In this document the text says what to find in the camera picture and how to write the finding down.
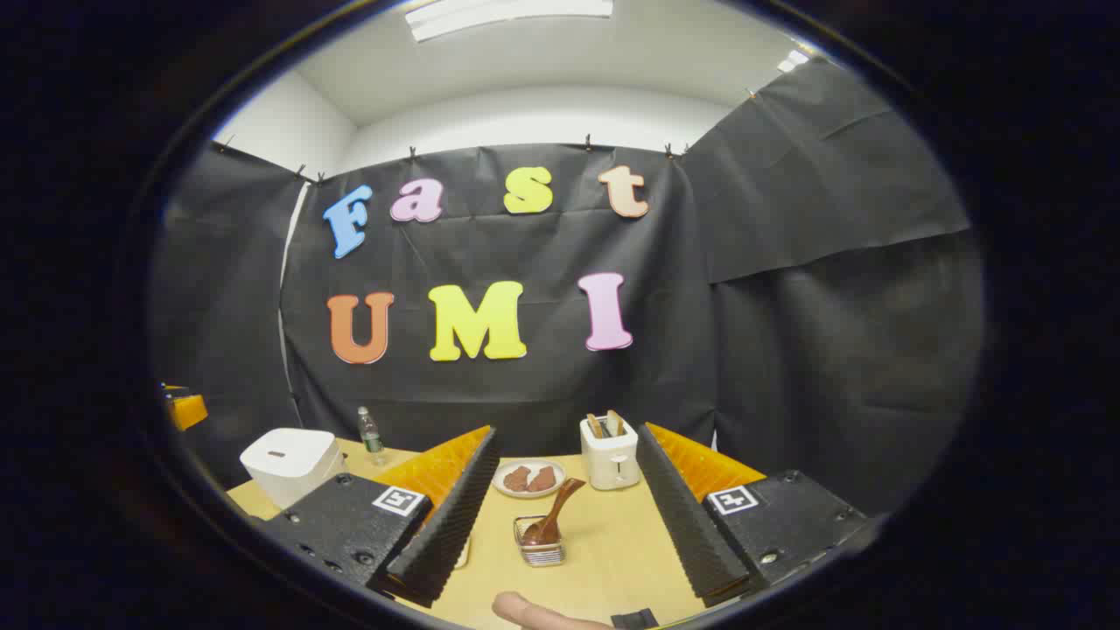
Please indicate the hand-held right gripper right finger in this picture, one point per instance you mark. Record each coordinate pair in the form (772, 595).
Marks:
(687, 525)

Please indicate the white rice cooker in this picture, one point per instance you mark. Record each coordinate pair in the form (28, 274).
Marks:
(289, 464)

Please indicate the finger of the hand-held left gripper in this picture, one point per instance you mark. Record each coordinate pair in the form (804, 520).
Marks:
(188, 409)

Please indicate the white toaster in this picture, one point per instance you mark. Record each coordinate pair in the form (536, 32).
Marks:
(610, 464)

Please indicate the clear plastic water bottle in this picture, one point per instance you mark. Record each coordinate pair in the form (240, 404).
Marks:
(370, 437)

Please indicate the small ceiling light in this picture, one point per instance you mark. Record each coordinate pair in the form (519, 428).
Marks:
(794, 61)

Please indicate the white round plate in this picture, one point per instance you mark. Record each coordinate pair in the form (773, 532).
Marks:
(529, 493)

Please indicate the white square dish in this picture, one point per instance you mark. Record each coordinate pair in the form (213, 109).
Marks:
(463, 553)

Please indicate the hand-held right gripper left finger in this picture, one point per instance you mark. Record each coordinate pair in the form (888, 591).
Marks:
(446, 525)

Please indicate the brown wooden spoon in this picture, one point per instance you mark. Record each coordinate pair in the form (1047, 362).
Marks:
(560, 503)

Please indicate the black backdrop cloth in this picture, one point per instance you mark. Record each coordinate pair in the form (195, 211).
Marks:
(787, 350)

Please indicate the toast slice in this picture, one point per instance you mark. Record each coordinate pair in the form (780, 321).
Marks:
(595, 426)
(615, 423)

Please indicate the long ceiling light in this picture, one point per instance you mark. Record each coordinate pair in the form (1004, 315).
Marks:
(507, 16)

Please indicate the brown meat piece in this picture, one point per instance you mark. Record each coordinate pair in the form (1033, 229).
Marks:
(516, 479)
(542, 479)

